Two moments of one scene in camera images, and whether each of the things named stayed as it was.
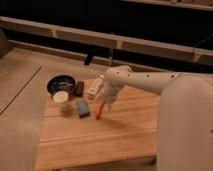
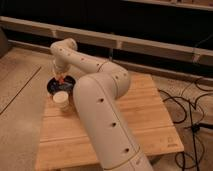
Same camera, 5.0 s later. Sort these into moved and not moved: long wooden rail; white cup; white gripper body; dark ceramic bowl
Moved: white gripper body
Not moved: dark ceramic bowl; long wooden rail; white cup
